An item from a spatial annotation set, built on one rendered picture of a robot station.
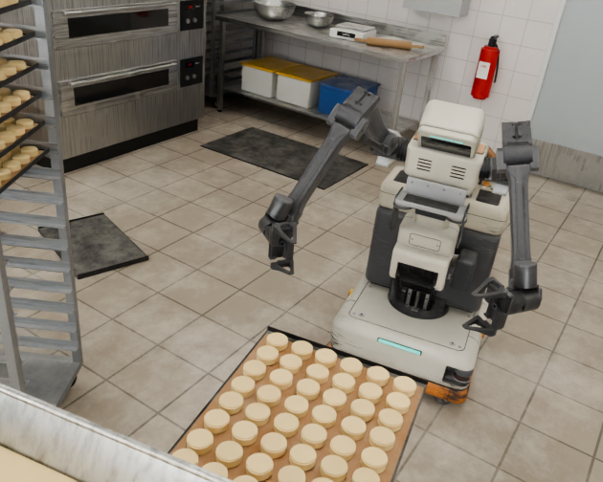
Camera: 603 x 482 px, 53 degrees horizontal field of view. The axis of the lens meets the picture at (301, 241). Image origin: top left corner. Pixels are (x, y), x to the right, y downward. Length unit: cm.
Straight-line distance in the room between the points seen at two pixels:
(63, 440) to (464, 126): 175
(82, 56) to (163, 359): 235
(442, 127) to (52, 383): 171
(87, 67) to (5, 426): 385
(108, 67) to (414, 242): 285
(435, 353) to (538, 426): 55
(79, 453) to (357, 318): 204
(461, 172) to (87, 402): 170
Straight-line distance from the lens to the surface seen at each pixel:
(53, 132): 213
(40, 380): 256
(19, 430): 76
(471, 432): 270
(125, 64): 471
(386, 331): 262
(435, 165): 228
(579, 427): 294
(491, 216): 260
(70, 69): 440
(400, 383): 138
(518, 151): 177
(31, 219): 230
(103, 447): 70
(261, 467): 117
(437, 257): 241
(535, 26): 533
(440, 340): 264
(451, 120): 219
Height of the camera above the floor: 182
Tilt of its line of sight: 29 degrees down
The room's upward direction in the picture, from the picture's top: 6 degrees clockwise
